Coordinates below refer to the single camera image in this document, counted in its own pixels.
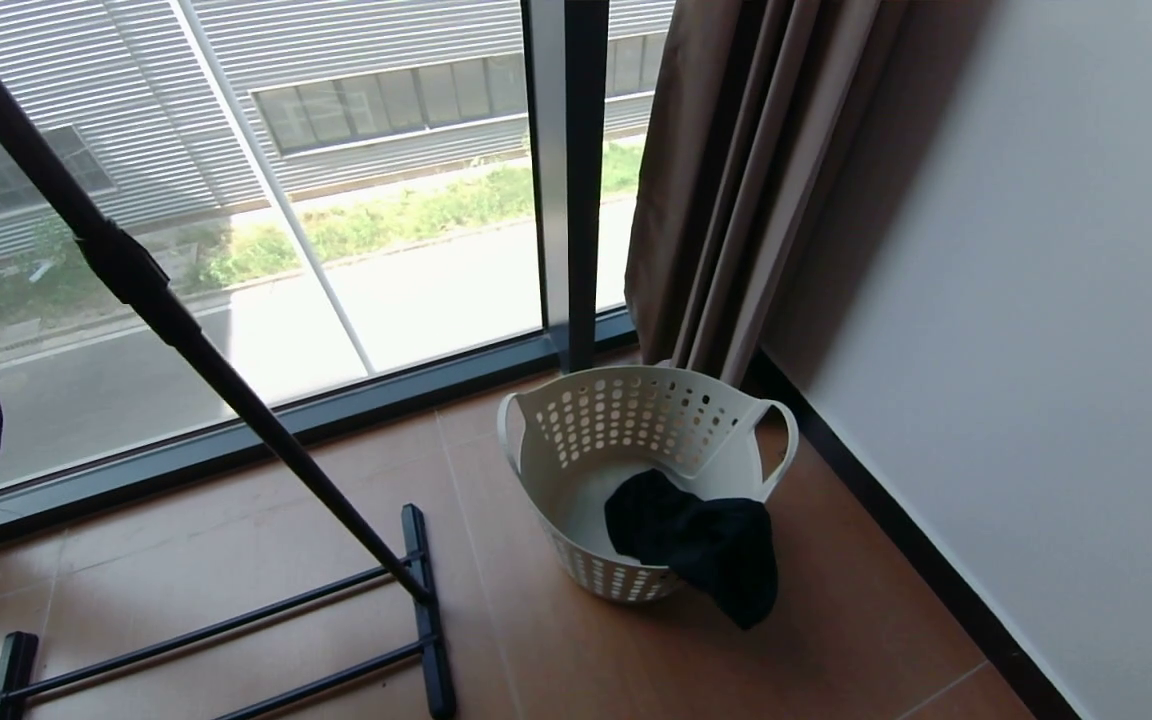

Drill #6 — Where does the heap of clothes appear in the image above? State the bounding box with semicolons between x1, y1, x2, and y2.
603;468;780;632

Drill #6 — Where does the white laundry basket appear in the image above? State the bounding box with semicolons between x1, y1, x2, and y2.
496;362;800;607

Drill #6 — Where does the black clothes rack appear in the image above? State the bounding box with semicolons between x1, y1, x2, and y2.
0;0;458;720

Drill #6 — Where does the window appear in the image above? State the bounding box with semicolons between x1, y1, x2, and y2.
0;0;677;557

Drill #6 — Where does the brown curtain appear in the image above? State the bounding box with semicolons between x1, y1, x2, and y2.
624;0;913;390

